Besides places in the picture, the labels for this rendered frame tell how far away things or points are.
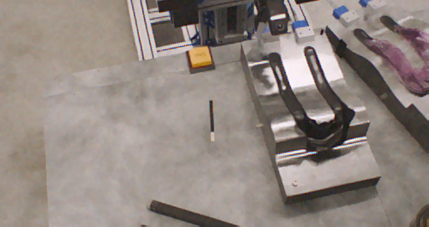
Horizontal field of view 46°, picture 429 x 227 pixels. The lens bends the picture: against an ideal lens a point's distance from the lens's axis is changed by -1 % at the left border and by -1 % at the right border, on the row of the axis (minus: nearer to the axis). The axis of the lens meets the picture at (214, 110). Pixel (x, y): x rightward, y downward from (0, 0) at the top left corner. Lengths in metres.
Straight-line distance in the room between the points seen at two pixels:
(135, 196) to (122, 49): 1.43
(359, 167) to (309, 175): 0.14
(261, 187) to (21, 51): 1.80
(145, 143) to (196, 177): 0.18
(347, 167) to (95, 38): 1.77
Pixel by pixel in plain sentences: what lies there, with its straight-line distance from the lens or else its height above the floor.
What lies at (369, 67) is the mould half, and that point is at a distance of 1.58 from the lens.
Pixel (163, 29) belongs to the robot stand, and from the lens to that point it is 2.50.
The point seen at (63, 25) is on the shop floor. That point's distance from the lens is 2.92.
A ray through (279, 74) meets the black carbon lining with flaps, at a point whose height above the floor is 0.88.
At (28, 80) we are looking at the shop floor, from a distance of 2.74.
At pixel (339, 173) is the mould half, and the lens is 1.39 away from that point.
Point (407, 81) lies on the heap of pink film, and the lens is 1.56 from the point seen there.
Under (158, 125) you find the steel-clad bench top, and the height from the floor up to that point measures 0.80.
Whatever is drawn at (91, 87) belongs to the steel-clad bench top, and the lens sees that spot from 1.62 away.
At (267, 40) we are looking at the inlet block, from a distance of 1.52.
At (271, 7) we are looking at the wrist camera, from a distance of 1.40.
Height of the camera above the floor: 2.09
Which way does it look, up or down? 58 degrees down
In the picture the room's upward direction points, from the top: 2 degrees counter-clockwise
